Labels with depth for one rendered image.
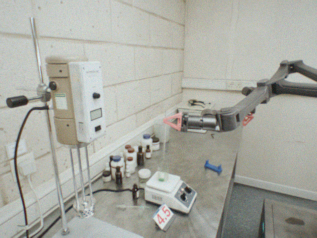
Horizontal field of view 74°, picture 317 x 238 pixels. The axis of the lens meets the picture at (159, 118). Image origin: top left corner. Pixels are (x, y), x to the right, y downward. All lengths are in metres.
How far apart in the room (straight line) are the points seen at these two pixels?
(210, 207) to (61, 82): 0.75
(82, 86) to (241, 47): 1.88
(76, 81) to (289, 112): 2.04
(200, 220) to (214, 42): 1.75
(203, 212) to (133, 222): 0.28
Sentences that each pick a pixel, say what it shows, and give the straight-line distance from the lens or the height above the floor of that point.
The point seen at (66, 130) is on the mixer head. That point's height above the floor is 1.18.
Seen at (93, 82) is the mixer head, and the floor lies 1.30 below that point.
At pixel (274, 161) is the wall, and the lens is 2.48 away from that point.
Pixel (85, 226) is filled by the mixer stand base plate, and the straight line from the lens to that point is 0.92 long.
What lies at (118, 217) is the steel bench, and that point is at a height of 0.75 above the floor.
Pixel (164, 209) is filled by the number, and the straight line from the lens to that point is 0.91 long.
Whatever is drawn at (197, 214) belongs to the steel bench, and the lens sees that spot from 0.94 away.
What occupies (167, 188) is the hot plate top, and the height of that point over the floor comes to 0.84.
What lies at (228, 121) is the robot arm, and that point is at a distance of 0.82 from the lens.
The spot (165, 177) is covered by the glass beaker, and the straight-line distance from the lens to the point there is 0.94.
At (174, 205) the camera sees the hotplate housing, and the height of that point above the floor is 0.78.
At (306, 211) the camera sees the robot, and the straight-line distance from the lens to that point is 1.83.
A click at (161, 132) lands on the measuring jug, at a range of 1.51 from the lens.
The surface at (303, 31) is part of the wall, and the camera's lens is 2.27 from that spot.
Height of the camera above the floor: 1.37
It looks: 17 degrees down
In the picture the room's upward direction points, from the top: straight up
